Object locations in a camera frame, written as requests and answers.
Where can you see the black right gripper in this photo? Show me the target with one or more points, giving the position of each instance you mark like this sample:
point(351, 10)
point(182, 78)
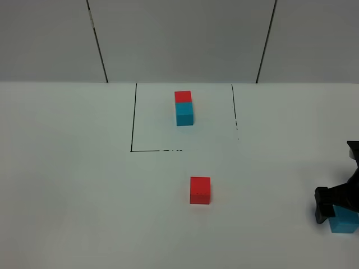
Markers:
point(344, 195)

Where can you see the red template cube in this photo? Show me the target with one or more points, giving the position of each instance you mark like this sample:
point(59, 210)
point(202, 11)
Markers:
point(182, 96)

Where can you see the blue template cube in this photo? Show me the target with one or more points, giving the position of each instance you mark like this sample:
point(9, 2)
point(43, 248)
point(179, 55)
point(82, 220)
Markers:
point(184, 114)

